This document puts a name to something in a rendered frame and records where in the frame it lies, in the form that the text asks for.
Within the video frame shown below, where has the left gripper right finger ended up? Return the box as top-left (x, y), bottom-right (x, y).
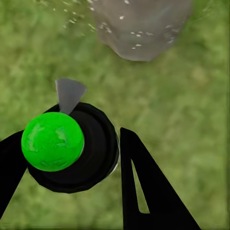
top-left (118, 127), bottom-right (201, 230)

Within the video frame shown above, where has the pesticide atomizer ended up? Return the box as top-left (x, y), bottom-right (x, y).
top-left (21, 79), bottom-right (121, 193)

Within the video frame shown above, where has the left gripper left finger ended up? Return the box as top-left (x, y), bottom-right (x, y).
top-left (0, 130), bottom-right (27, 219)

